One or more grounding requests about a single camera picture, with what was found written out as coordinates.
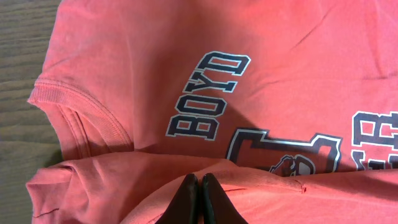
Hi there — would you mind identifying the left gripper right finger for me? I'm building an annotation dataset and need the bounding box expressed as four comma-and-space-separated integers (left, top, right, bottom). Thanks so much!
201, 173, 248, 224

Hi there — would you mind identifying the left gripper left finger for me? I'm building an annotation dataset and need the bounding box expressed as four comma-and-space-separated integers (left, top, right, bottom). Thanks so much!
156, 174, 199, 224

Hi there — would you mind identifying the red printed t-shirt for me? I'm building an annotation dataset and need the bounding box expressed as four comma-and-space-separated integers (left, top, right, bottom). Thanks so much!
26, 0, 397, 223

